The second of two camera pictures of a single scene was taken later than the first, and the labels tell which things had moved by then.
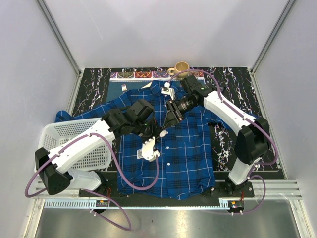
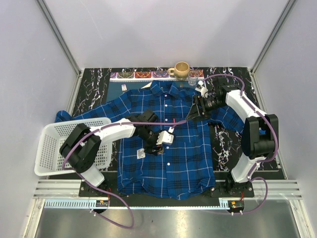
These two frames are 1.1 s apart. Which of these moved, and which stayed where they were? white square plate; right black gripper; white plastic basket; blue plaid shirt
Moved: right black gripper
Stayed: blue plaid shirt; white square plate; white plastic basket
